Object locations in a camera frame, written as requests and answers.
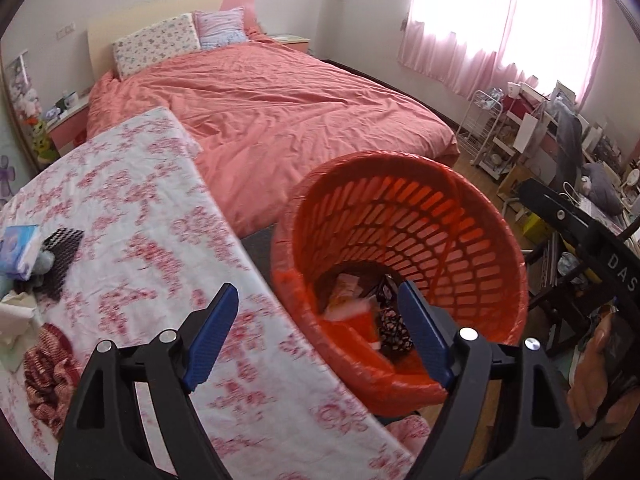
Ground blue tissue pack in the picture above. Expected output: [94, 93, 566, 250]
[0, 225, 41, 281]

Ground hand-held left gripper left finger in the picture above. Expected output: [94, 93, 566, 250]
[54, 282, 241, 480]

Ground black checkered cloth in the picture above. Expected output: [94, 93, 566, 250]
[37, 228, 85, 298]

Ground pink striped pillow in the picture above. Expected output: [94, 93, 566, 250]
[194, 8, 248, 51]

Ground grey leaning panel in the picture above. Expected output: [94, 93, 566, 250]
[555, 109, 584, 187]

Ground small grey plush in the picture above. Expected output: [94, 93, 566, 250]
[30, 250, 55, 278]

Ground bed with pink duvet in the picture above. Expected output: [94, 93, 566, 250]
[86, 30, 460, 241]

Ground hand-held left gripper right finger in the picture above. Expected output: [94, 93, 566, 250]
[397, 280, 583, 480]

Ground pink floral tablecloth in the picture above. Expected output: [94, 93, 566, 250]
[0, 106, 431, 480]

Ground cream pink headboard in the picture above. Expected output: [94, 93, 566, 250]
[87, 0, 256, 81]

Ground dark floral cloth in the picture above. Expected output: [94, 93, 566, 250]
[375, 307, 414, 361]

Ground pink nightstand with books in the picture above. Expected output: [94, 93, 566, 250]
[272, 34, 311, 55]

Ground yellow white snack wrapper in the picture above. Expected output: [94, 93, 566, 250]
[327, 274, 368, 311]

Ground white crumpled tissue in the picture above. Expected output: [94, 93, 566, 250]
[0, 292, 43, 371]

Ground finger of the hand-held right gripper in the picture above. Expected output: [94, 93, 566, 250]
[519, 179, 601, 251]

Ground red knitted cloth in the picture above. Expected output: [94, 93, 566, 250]
[24, 322, 83, 436]

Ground person's right hand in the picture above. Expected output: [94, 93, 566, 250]
[569, 307, 632, 431]

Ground pile of plush toys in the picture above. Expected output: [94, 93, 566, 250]
[17, 82, 57, 162]

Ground white trolley cart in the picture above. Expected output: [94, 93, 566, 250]
[480, 105, 522, 181]

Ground clothes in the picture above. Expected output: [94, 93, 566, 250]
[322, 305, 381, 352]

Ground grey cushion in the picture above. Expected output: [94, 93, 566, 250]
[581, 162, 624, 217]

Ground pink nightstand with mugs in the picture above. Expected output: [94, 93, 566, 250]
[47, 95, 92, 157]

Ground white wire rack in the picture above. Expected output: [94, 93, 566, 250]
[457, 90, 503, 155]

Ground pink curtains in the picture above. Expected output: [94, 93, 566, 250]
[398, 0, 603, 106]

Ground flower print wardrobe door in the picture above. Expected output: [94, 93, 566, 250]
[0, 35, 42, 203]

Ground orange plastic mesh basket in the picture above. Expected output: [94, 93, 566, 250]
[272, 151, 530, 417]

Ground black small packet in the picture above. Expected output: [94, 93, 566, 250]
[377, 275, 401, 307]

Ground white floral pillow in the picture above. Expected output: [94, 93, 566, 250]
[112, 13, 202, 80]

